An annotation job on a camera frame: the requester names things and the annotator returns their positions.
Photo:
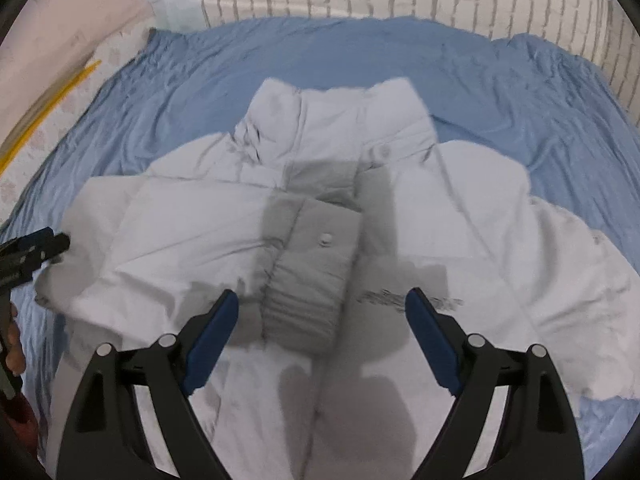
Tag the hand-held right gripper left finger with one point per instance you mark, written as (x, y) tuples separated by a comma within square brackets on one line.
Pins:
[(210, 342)]

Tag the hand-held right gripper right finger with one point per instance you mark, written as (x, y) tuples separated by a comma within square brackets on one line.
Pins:
[(432, 342)]

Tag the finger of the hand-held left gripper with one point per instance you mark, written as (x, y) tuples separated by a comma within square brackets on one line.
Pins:
[(35, 237), (47, 252)]

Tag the white puffer jacket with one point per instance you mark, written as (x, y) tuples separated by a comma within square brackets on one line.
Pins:
[(200, 220)]

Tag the person's left hand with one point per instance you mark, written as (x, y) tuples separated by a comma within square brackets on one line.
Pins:
[(16, 350)]

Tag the yellow strip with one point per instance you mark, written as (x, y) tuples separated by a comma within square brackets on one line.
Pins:
[(45, 112)]

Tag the blue bed sheet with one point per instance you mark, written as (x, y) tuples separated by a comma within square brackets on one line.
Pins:
[(475, 85)]

